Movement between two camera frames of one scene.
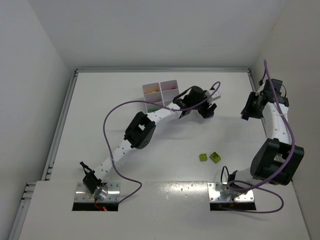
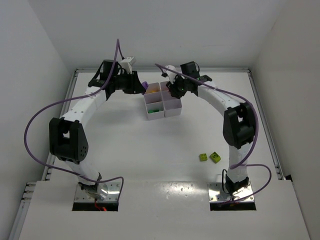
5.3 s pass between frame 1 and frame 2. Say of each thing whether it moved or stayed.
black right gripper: moved
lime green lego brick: stayed
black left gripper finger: moved
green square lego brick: stayed
